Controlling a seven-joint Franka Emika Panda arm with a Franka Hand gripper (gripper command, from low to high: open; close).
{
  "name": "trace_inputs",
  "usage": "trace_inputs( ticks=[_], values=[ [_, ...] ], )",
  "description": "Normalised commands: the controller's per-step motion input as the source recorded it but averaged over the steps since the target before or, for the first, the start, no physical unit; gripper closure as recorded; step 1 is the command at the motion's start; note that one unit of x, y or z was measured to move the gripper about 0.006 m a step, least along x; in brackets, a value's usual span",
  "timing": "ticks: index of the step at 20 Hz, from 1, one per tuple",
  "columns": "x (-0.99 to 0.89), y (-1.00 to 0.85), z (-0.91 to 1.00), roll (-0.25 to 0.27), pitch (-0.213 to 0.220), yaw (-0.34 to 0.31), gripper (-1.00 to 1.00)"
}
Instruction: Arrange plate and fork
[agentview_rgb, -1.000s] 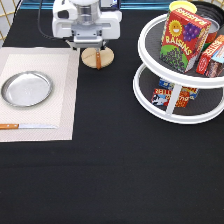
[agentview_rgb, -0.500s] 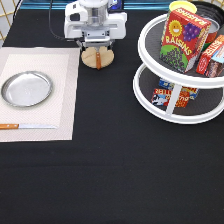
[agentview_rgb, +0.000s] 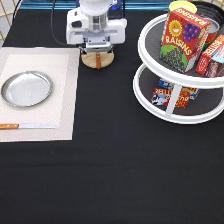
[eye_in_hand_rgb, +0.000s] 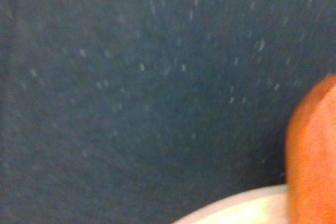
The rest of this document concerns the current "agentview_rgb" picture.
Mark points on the white two-tier turntable rack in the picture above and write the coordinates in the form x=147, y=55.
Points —
x=207, y=105

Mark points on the wooden handled knife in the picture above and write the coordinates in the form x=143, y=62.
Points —
x=26, y=126

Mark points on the round wooden coaster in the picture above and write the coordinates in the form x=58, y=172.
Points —
x=90, y=59

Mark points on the red raisins box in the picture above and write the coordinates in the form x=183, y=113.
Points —
x=184, y=39

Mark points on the red can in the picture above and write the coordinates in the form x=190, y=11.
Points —
x=211, y=33

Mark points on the small box lower shelf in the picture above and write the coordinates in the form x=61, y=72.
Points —
x=161, y=97

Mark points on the red butter box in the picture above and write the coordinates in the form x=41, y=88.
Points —
x=211, y=62

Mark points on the round silver metal plate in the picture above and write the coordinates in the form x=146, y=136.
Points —
x=26, y=89

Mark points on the yellow lidded container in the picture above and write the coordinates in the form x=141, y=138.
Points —
x=183, y=4

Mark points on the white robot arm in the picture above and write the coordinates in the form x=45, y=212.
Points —
x=96, y=7

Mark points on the beige woven placemat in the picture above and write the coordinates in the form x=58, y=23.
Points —
x=61, y=65

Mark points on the wooden handled fork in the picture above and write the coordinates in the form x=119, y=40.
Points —
x=98, y=60

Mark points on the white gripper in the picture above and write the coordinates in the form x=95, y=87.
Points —
x=94, y=33

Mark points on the blue yellow box lower shelf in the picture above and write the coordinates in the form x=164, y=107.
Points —
x=193, y=92

